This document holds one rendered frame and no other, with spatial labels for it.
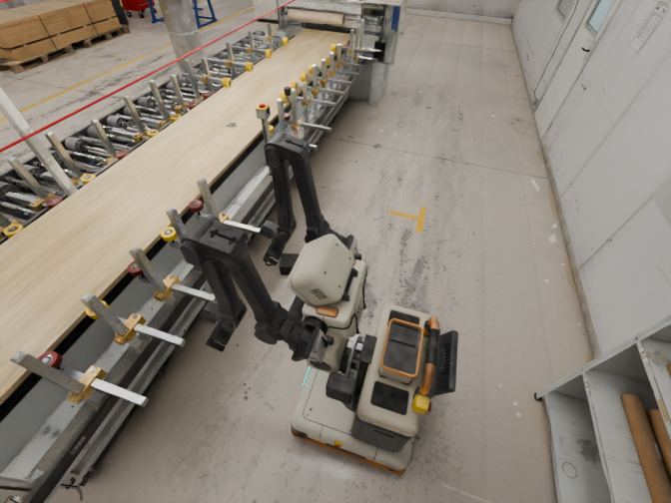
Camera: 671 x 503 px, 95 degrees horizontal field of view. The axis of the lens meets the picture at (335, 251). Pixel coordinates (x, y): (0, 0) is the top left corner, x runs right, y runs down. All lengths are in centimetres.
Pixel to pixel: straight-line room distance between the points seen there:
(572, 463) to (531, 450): 20
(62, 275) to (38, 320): 24
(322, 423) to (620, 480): 135
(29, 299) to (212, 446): 121
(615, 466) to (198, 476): 206
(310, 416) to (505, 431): 123
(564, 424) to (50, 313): 274
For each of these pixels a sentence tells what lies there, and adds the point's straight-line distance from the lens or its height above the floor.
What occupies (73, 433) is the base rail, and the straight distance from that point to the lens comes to 177.
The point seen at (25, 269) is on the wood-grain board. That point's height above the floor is 90.
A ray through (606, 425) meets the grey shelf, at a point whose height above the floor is 52.
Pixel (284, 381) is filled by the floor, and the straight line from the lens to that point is 226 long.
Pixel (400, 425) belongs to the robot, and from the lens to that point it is 139.
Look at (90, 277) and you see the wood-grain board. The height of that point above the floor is 90.
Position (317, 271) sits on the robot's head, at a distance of 94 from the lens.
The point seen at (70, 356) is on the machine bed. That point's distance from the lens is 186.
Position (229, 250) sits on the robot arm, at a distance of 73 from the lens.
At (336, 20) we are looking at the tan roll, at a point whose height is 105.
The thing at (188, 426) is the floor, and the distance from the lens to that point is 233.
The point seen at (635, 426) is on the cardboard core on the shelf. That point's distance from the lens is 214.
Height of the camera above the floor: 213
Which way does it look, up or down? 49 degrees down
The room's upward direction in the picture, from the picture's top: 2 degrees clockwise
